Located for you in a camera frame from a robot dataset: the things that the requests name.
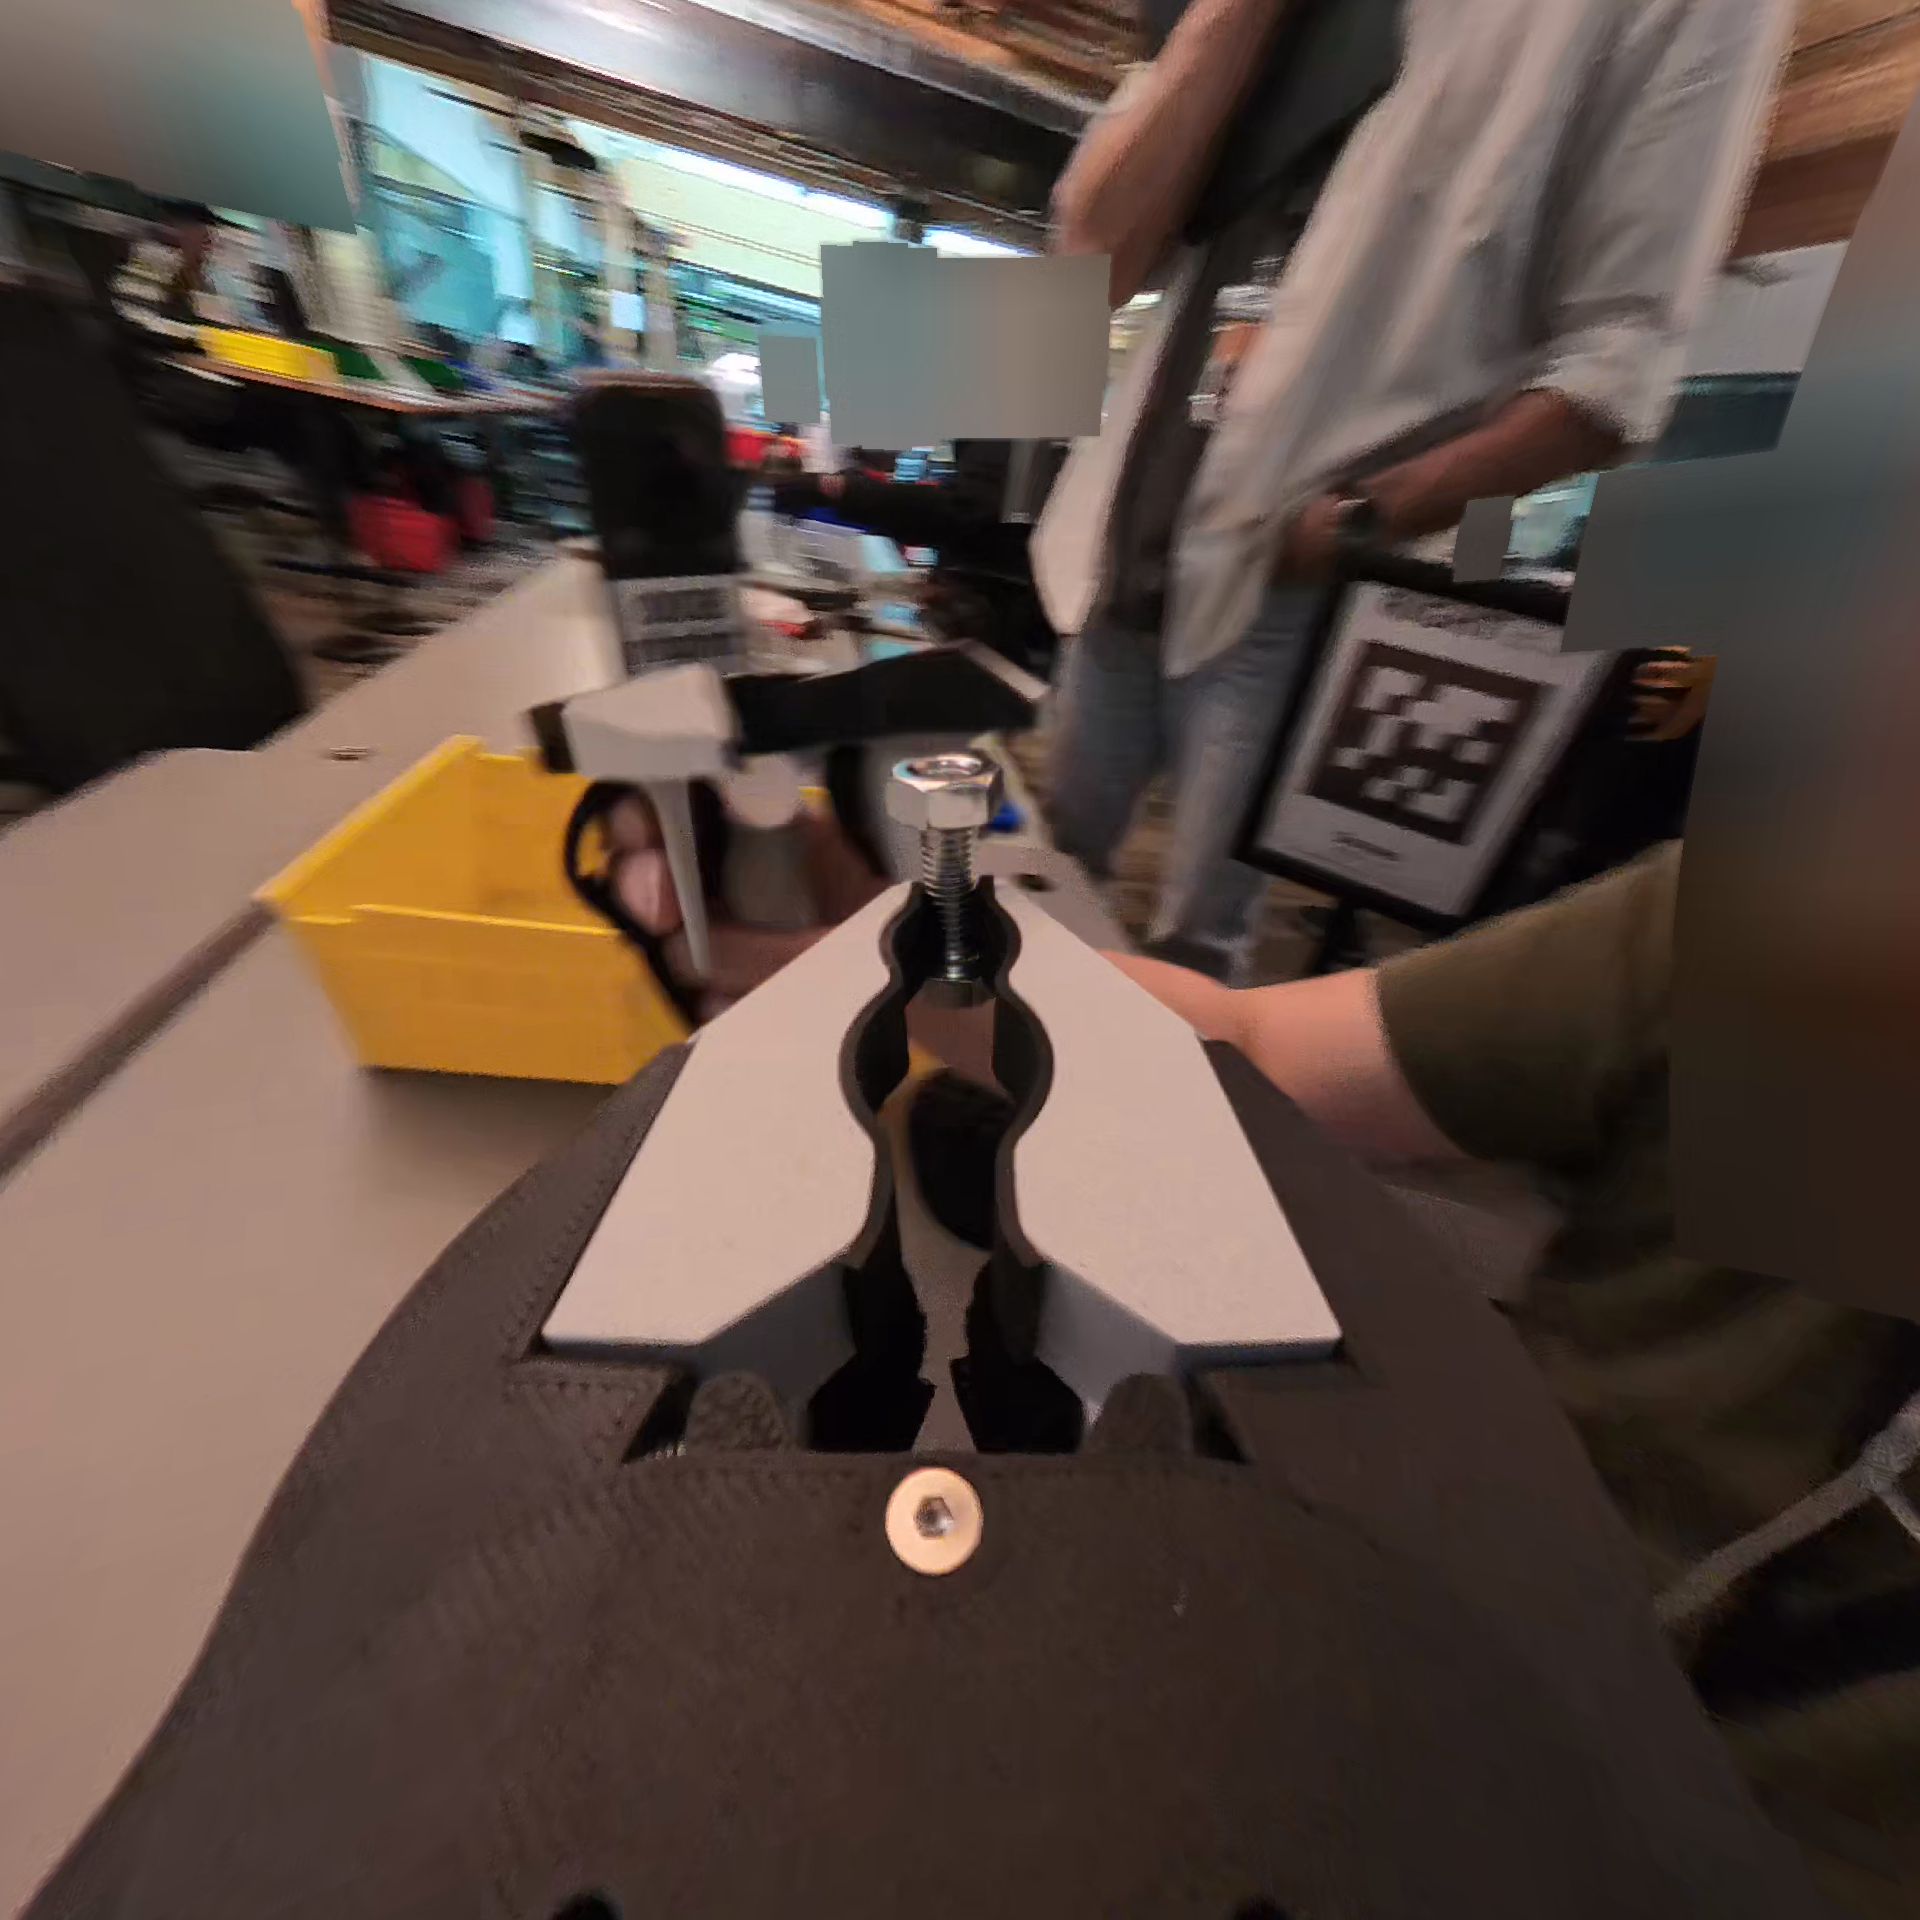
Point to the yellow plastic bin with divider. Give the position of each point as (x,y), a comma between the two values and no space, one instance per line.
(452,975)

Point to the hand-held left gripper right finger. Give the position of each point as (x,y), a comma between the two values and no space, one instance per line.
(1172,1185)

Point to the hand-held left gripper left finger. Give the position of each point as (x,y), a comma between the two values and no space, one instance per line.
(734,1185)

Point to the red floor bin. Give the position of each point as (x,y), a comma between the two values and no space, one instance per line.
(404,533)
(473,509)

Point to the framed marker sign on stand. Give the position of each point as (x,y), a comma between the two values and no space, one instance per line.
(1424,733)

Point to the person's right forearm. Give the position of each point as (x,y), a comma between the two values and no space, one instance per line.
(1305,1050)

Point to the steel hex bolt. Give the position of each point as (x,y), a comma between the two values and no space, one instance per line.
(953,900)

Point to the person's right hand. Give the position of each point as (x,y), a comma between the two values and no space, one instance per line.
(646,884)

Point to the steel hex nut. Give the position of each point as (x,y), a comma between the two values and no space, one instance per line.
(942,803)

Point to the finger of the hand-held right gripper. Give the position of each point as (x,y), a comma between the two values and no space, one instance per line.
(681,869)
(646,728)

